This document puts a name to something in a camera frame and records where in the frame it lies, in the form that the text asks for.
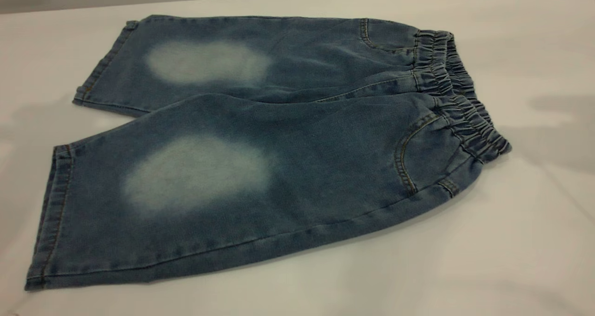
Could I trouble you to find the blue faded denim pants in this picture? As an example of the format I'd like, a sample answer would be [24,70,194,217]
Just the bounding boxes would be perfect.
[25,15,512,292]

